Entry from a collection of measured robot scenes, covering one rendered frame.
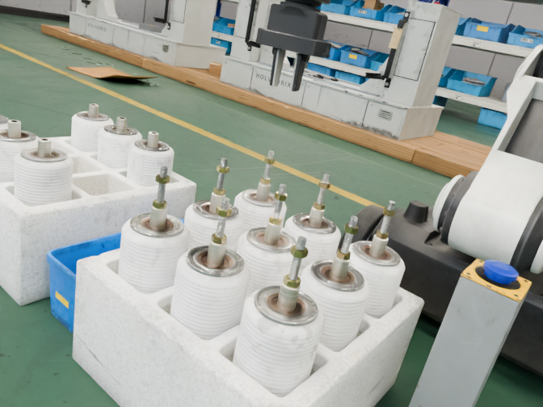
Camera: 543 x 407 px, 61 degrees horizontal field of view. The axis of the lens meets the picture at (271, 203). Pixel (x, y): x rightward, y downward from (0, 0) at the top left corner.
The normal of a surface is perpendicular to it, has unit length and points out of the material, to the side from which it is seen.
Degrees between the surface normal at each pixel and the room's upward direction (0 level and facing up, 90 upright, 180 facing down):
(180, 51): 90
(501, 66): 90
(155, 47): 90
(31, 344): 0
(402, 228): 45
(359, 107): 90
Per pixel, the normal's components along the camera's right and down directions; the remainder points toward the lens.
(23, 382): 0.19, -0.91
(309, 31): -0.38, 0.27
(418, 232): -0.31, -0.53
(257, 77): -0.63, 0.17
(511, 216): -0.47, -0.26
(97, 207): 0.76, 0.37
